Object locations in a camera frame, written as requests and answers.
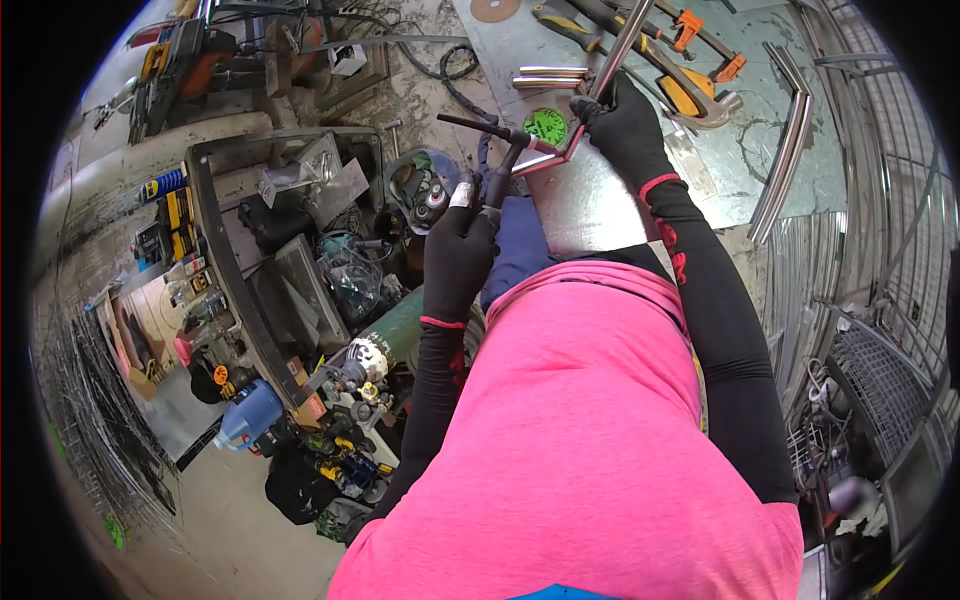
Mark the green round sticker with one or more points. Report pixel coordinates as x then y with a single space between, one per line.
546 126

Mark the long curved steel tube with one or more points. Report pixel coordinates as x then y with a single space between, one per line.
796 161
787 154

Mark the long polished steel tube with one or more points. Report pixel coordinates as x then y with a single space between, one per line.
622 45

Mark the blue yellow spray can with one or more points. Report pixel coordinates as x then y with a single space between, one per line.
162 184

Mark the blue plastic jug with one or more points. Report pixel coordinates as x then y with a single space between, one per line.
251 414

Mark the person's body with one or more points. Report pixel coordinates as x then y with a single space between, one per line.
577 450

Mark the person's left hand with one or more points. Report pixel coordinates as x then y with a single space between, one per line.
454 262

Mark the person's legs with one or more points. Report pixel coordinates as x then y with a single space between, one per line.
519 244

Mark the short curved steel tube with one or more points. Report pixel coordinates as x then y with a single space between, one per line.
785 66

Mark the orange bar clamp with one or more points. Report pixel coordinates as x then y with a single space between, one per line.
688 28

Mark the claw hammer yellow black grip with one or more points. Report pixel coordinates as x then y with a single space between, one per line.
686 94

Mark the yellow black tool cases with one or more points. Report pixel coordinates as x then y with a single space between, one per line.
174 71

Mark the black bag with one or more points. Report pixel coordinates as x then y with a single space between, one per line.
300 484

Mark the short polished steel tube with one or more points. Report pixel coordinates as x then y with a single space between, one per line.
546 81
553 70

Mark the metal tray of scrap parts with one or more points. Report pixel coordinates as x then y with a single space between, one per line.
292 262

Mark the person's right hand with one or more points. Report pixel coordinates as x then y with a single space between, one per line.
626 135

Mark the black welding torch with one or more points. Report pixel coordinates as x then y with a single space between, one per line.
504 161

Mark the angled polished metal frame piece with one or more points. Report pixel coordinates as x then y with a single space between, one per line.
559 156

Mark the brown sanding disc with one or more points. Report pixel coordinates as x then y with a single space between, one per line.
495 8

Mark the bucket of grinding discs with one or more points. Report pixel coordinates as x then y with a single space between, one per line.
421 189

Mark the person's left fingers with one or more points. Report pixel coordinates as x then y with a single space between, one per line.
469 210

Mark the green gas cylinder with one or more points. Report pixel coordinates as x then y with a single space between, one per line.
386 341

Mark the person's right fingers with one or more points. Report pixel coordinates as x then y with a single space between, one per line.
600 105

